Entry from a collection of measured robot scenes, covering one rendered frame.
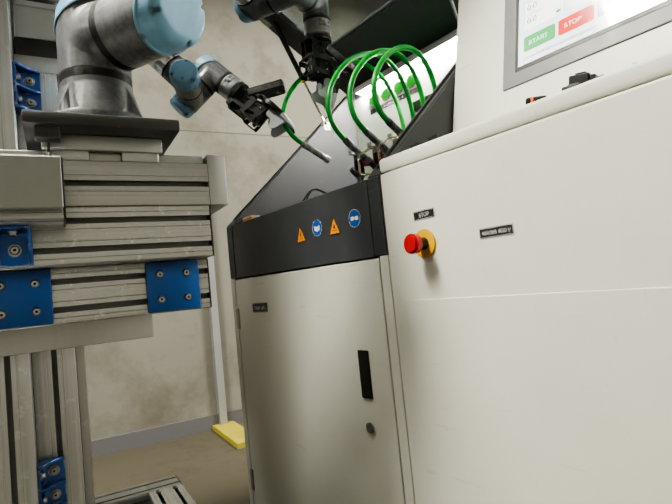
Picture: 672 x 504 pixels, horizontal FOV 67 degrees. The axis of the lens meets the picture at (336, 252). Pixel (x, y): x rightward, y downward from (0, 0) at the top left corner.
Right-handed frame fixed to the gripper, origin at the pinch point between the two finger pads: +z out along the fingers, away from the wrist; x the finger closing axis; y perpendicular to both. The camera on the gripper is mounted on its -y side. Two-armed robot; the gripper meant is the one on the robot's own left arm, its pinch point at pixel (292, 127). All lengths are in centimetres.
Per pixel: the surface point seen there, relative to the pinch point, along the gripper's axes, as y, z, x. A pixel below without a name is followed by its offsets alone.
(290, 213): 23.6, 21.4, 12.9
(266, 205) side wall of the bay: 19.1, 4.0, -18.5
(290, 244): 29.2, 26.1, 10.1
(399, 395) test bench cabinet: 42, 68, 29
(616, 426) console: 30, 89, 62
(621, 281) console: 16, 77, 68
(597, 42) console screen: -26, 55, 56
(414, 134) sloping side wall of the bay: -2, 36, 35
